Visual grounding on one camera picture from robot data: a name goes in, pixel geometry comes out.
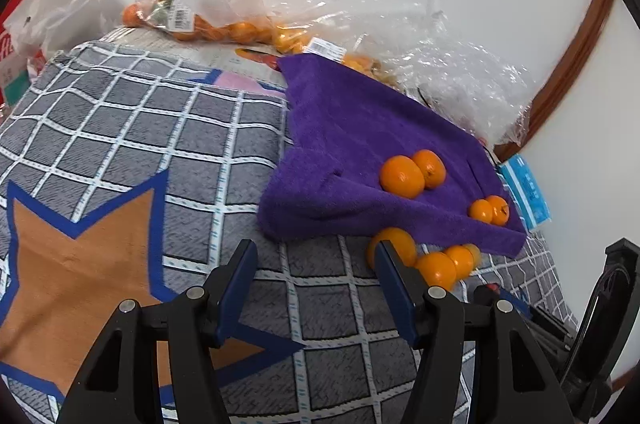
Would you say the grey plaid blanket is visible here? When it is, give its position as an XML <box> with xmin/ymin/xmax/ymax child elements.
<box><xmin>0</xmin><ymin>26</ymin><xmax>581</xmax><ymax>424</ymax></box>

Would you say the orange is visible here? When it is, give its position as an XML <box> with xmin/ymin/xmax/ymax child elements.
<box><xmin>486</xmin><ymin>195</ymin><xmax>511</xmax><ymax>226</ymax></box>
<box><xmin>468</xmin><ymin>199</ymin><xmax>495</xmax><ymax>225</ymax></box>
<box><xmin>366</xmin><ymin>227</ymin><xmax>418</xmax><ymax>277</ymax></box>
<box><xmin>379</xmin><ymin>155</ymin><xmax>426</xmax><ymax>199</ymax></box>
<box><xmin>411</xmin><ymin>149</ymin><xmax>447</xmax><ymax>191</ymax></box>
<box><xmin>444</xmin><ymin>245</ymin><xmax>476</xmax><ymax>279</ymax></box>

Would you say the purple towel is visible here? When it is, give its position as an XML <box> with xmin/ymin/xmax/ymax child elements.
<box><xmin>257</xmin><ymin>52</ymin><xmax>528</xmax><ymax>257</ymax></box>

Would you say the brown wooden door frame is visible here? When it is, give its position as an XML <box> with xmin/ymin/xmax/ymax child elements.
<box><xmin>492</xmin><ymin>0</ymin><xmax>618</xmax><ymax>159</ymax></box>

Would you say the red paper bag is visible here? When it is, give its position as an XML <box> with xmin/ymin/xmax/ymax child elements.
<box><xmin>0</xmin><ymin>0</ymin><xmax>31</xmax><ymax>104</ymax></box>

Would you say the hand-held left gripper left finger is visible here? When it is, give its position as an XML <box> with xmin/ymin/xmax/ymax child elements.
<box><xmin>56</xmin><ymin>239</ymin><xmax>259</xmax><ymax>424</ymax></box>

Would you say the clear bag of oranges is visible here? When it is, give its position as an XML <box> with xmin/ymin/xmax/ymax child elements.
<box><xmin>260</xmin><ymin>0</ymin><xmax>351</xmax><ymax>57</ymax></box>

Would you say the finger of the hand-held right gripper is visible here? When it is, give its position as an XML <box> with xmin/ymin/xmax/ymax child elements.
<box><xmin>507</xmin><ymin>289</ymin><xmax>573</xmax><ymax>357</ymax></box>

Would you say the orange persimmon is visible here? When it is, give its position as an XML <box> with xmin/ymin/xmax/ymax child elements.
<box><xmin>414</xmin><ymin>251</ymin><xmax>458</xmax><ymax>292</ymax></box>

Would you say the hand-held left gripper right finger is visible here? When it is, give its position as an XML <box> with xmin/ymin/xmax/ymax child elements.
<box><xmin>374</xmin><ymin>240</ymin><xmax>574</xmax><ymax>424</ymax></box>

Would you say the blue tissue box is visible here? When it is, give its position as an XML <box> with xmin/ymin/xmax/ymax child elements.
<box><xmin>497</xmin><ymin>154</ymin><xmax>553</xmax><ymax>232</ymax></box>

